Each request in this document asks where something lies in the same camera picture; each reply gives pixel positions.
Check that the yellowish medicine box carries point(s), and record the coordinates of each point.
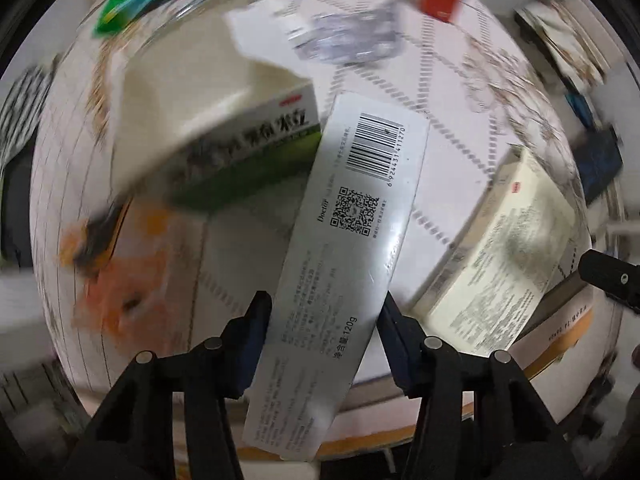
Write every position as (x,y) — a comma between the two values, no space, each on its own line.
(492,283)

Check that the checkered black white cloth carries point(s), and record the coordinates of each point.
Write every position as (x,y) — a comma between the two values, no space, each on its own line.
(22,108)

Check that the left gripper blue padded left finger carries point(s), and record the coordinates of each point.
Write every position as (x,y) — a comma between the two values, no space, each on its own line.
(130,436)

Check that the patterned tablecloth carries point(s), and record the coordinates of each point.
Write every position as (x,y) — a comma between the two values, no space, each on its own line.
(468,77)

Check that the white green medicine box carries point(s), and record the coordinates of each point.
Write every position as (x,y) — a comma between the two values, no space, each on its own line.
(195,124)

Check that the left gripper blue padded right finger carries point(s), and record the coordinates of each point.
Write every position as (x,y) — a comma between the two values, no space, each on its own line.
(479,418)

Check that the long white toothpaste box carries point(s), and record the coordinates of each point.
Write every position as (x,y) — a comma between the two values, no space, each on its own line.
(334,280)

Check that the clear crumpled plastic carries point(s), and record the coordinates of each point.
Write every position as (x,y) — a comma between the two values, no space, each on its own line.
(357,38)

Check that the orange plastic wrapper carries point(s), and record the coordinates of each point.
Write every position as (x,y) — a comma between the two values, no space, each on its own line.
(124,258)

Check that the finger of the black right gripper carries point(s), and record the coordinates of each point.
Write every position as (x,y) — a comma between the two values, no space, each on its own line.
(620,280)

